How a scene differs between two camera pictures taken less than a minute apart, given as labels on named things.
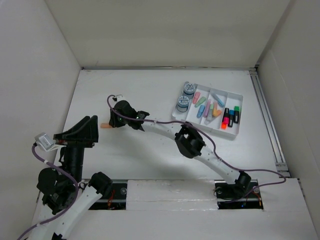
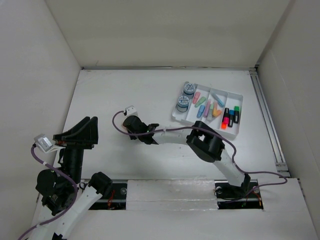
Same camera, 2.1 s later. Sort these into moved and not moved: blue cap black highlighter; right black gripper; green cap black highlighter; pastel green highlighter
Moved: right black gripper
Not moved: blue cap black highlighter; pastel green highlighter; green cap black highlighter
